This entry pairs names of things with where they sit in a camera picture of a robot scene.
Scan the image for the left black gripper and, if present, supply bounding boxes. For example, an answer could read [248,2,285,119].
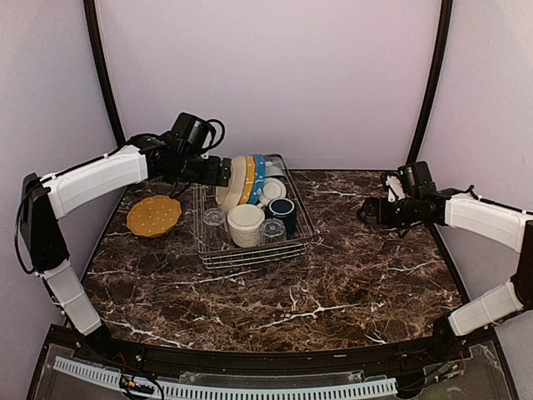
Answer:
[174,150,232,187]

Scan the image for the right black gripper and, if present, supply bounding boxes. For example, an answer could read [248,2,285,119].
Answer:
[357,195,419,228]

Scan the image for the cream deep plate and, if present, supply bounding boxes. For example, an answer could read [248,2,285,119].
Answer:
[216,156,247,213]

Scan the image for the blue dotted plate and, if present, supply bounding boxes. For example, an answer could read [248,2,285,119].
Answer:
[248,154,266,204]

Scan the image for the wire metal dish rack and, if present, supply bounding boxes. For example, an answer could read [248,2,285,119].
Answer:
[192,153,315,270]

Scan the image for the yellow dotted scalloped plate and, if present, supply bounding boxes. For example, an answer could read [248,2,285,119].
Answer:
[127,195,182,238]

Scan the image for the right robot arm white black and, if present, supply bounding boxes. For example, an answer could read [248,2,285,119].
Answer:
[357,189,532,362]

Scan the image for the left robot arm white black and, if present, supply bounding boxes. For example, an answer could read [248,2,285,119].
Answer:
[15,133,231,363]

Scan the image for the pale green bowl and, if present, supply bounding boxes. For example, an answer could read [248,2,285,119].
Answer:
[266,162,285,178]

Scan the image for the clear glass left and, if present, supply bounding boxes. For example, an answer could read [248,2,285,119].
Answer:
[202,207,227,250]

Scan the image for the clear glass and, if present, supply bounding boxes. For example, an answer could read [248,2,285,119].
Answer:
[260,218,287,245]
[202,207,227,250]

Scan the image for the white saucer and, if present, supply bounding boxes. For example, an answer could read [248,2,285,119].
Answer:
[260,177,286,203]

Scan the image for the cream ribbed cup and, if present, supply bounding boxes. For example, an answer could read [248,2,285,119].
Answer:
[227,204,265,248]

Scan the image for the dark blue mug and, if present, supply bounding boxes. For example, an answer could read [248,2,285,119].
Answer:
[266,198,297,237]

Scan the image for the clear glass right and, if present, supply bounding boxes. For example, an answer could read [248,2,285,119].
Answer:
[260,218,287,245]

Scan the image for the white right gripper bracket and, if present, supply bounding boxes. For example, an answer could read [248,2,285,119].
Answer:
[381,172,406,203]

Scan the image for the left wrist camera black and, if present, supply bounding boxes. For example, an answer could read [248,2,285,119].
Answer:
[171,112,212,148]

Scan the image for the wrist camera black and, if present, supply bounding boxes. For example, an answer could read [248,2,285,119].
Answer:
[171,112,212,148]
[397,161,433,192]

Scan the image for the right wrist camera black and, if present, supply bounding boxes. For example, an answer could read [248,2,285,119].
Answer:
[397,161,433,192]

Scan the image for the black front rail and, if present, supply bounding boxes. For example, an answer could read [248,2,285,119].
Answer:
[104,337,461,376]

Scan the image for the left black frame post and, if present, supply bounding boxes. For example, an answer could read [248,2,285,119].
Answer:
[82,0,127,147]

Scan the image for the black frame post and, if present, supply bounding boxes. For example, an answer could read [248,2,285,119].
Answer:
[406,0,453,163]
[82,0,127,147]

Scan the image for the right black frame post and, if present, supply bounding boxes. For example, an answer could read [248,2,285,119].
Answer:
[406,0,453,163]

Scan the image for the white slotted cable duct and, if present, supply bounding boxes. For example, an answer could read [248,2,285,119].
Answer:
[53,356,398,399]

